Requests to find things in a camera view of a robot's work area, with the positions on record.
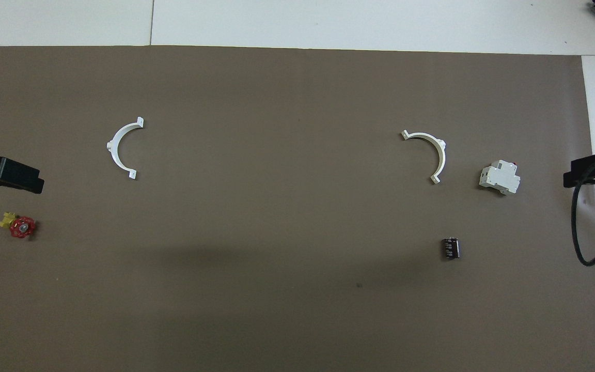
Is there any white half ring pipe clamp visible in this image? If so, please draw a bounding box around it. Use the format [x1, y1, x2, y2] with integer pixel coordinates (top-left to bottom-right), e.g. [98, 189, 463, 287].
[401, 130, 447, 184]
[106, 117, 145, 180]

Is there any red handwheel yellow valve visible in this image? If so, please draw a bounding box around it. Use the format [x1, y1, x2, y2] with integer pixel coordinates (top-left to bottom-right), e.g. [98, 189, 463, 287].
[0, 211, 37, 239]

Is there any white circuit breaker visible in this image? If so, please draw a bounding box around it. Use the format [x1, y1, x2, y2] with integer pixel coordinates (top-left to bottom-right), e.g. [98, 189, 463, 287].
[478, 160, 521, 196]

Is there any small black cylindrical component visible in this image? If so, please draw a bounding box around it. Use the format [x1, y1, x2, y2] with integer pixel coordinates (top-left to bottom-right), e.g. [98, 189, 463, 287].
[441, 237, 461, 260]

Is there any brown table mat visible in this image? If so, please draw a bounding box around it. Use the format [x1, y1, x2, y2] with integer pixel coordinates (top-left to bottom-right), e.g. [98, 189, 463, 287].
[0, 45, 595, 372]

